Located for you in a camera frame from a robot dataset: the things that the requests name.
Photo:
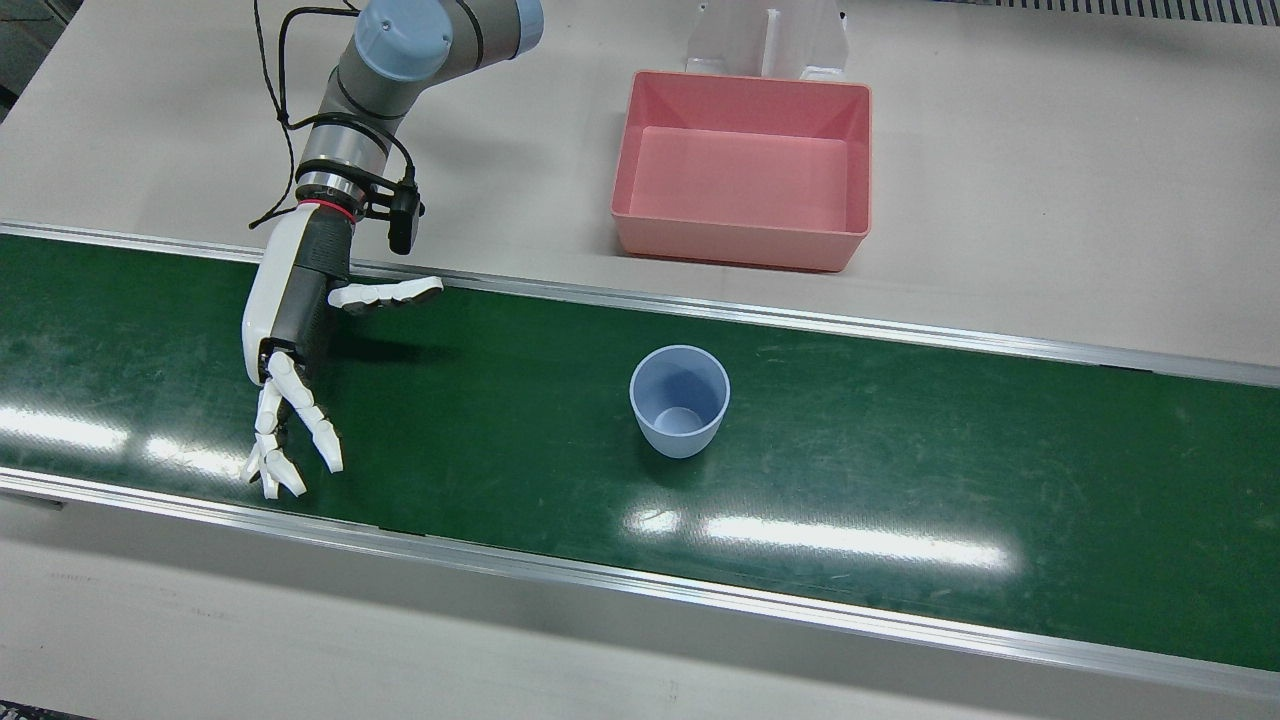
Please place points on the right white dexterous hand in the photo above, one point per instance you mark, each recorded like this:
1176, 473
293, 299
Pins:
290, 290

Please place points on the right grey UR5e arm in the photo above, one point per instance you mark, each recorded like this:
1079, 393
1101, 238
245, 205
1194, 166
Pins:
400, 50

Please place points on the pale blue plastic cup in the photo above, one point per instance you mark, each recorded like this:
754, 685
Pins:
690, 430

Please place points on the pink plastic box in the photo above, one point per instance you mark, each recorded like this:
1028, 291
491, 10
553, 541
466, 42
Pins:
740, 180

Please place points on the clear acrylic stand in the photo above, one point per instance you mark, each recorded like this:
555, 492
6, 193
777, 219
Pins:
805, 35

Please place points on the green conveyor belt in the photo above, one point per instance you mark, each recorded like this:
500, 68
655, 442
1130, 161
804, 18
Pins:
900, 450

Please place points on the metal vent grille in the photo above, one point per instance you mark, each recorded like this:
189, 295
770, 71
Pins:
1150, 8

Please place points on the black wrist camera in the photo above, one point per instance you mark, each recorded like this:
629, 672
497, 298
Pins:
402, 225

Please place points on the aluminium conveyor rail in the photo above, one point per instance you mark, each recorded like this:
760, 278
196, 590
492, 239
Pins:
640, 586
700, 306

